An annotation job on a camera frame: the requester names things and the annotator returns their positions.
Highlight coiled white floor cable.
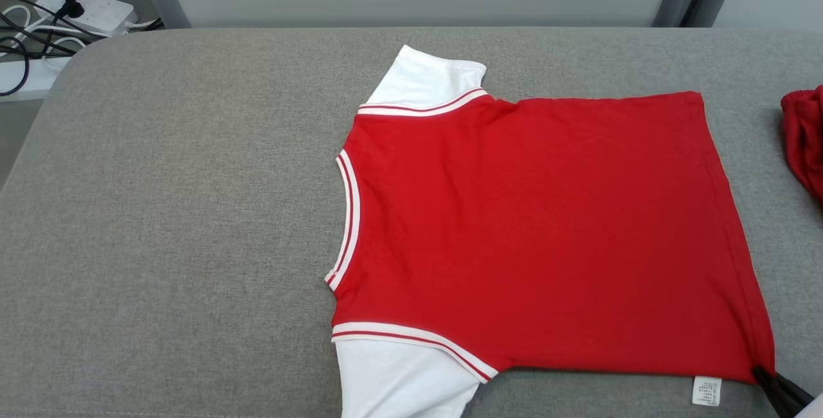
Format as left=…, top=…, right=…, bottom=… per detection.
left=0, top=5, right=87, bottom=62

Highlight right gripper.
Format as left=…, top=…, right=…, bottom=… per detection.
left=754, top=367, right=823, bottom=418

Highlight white power strip with adapter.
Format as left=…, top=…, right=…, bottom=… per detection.
left=35, top=0, right=139, bottom=37

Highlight plain white power strip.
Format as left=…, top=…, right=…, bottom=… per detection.
left=0, top=55, right=73, bottom=102

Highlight red shirt with white sleeves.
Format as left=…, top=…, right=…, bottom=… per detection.
left=325, top=45, right=777, bottom=418

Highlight red shorts with white stripe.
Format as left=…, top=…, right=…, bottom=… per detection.
left=781, top=85, right=823, bottom=208

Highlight grey partition foot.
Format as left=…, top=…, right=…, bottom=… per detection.
left=147, top=0, right=192, bottom=28
left=653, top=0, right=694, bottom=28
left=691, top=0, right=734, bottom=28

